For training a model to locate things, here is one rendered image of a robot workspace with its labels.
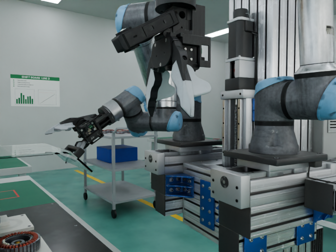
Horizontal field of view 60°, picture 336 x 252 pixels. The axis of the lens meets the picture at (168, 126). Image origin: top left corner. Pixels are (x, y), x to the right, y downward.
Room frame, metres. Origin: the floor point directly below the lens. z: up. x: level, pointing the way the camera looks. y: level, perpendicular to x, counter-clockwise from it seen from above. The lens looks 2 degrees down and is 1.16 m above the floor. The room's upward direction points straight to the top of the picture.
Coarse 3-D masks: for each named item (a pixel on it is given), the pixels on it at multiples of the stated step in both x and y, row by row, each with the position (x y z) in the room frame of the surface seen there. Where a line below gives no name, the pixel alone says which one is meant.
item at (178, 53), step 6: (174, 42) 0.47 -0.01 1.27; (174, 48) 0.47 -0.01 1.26; (180, 48) 0.46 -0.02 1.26; (174, 54) 0.47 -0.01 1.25; (180, 54) 0.45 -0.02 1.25; (186, 54) 0.46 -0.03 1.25; (174, 60) 0.47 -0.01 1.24; (180, 60) 0.45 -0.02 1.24; (186, 60) 0.45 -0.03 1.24; (180, 66) 0.45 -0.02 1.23; (186, 66) 0.46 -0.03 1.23; (180, 72) 0.45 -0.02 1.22; (186, 72) 0.45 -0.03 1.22; (186, 78) 0.45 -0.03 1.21
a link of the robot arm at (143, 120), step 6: (138, 114) 1.08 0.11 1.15; (144, 114) 1.09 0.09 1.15; (126, 120) 1.09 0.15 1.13; (132, 120) 1.08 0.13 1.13; (138, 120) 1.08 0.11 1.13; (144, 120) 1.08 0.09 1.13; (132, 126) 1.10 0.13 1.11; (138, 126) 1.09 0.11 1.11; (144, 126) 1.08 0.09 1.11; (132, 132) 1.12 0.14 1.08; (138, 132) 1.12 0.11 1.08; (144, 132) 1.13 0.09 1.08
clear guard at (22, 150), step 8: (24, 144) 0.87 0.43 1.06; (32, 144) 0.87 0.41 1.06; (40, 144) 0.87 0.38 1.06; (48, 144) 0.87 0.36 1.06; (0, 152) 0.69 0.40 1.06; (8, 152) 0.69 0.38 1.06; (16, 152) 0.69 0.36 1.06; (24, 152) 0.69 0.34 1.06; (32, 152) 0.69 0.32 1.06; (40, 152) 0.69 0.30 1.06; (48, 152) 0.69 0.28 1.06; (56, 152) 0.70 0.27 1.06; (64, 152) 0.71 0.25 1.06; (64, 160) 0.92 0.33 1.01; (72, 160) 0.80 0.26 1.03; (80, 160) 0.73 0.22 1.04; (88, 168) 0.75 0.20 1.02
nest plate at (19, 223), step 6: (12, 216) 1.05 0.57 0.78; (18, 216) 1.05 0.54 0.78; (24, 216) 1.05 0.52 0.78; (12, 222) 0.99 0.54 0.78; (18, 222) 0.99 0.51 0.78; (24, 222) 0.99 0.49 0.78; (30, 222) 0.99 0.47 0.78; (0, 228) 0.94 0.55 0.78; (6, 228) 0.94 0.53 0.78; (12, 228) 0.94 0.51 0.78; (18, 228) 0.94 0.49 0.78; (24, 228) 0.94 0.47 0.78; (30, 228) 0.95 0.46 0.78; (0, 234) 0.90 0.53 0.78; (6, 234) 0.91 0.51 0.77
